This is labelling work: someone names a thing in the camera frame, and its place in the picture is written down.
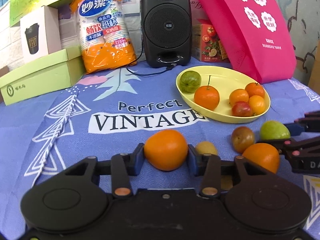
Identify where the pink nonwoven tote bag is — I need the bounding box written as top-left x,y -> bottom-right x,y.
199,0 -> 296,83

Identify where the yellow plastic plate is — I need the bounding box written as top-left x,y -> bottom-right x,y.
176,65 -> 271,124

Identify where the light green shoe box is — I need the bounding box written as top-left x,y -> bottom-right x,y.
1,46 -> 86,106

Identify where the small orange tangerine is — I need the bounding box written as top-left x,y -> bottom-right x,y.
229,89 -> 249,107

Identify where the small yellow-orange citrus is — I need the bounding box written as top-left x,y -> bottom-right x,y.
248,95 -> 266,116

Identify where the round green apple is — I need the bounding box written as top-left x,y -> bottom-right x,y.
259,120 -> 291,140

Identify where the blue printed tablecloth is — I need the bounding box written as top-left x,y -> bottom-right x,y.
1,59 -> 319,239

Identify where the red tomato cracker box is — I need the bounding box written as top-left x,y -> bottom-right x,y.
191,19 -> 229,62

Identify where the white coffee cup box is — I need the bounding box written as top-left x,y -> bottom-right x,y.
20,6 -> 61,63

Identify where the orange mandarin with long stem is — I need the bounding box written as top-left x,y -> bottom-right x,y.
194,76 -> 220,111

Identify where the large green guava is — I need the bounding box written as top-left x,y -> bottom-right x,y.
180,70 -> 202,93

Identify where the dark red-green plum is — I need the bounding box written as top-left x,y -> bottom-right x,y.
231,126 -> 255,154

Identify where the black speaker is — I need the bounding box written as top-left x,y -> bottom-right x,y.
140,0 -> 193,68

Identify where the orange mandarin short stem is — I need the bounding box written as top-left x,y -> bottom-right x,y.
245,82 -> 265,98

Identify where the brown cardboard box right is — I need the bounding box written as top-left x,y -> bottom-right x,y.
308,40 -> 320,94

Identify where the tall orange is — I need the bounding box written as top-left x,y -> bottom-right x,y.
144,129 -> 188,171

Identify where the large orange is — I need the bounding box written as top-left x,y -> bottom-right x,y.
242,143 -> 280,173

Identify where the black speaker cable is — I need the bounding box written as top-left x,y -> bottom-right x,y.
126,42 -> 177,77

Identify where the orange paper cup package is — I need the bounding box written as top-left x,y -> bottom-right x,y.
70,0 -> 137,74

